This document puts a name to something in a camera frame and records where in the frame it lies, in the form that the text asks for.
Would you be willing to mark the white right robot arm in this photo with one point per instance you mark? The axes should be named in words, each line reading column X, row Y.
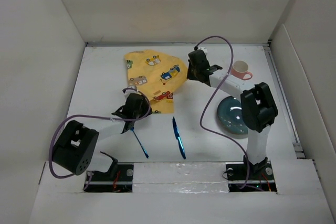
column 258, row 106

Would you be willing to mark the blue metal fork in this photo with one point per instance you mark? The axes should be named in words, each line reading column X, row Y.
column 139, row 142

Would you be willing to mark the dark teal ceramic plate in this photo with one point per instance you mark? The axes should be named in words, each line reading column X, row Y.
column 230, row 117

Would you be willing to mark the blue metal knife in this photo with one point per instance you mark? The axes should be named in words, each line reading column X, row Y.
column 178, row 138

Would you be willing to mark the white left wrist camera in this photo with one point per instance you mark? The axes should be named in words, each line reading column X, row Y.
column 129, row 90

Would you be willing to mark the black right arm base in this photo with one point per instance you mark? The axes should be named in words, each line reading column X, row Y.
column 260, row 177

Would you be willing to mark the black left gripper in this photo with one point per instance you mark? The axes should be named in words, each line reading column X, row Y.
column 146, row 109

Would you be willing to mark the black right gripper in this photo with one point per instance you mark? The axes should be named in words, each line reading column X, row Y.
column 190, row 75

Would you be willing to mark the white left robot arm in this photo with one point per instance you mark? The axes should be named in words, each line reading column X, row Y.
column 73, row 145

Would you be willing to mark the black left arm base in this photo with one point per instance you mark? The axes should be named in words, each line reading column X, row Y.
column 117, row 179

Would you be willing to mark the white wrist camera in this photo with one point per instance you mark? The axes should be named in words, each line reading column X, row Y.
column 204, row 49
column 129, row 90

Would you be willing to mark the yellow vehicle print cloth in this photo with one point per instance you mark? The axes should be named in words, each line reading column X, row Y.
column 157, row 75

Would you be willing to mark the pink ceramic mug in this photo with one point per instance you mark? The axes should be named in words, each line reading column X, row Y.
column 240, row 70

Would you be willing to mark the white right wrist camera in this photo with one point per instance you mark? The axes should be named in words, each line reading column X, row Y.
column 204, row 49

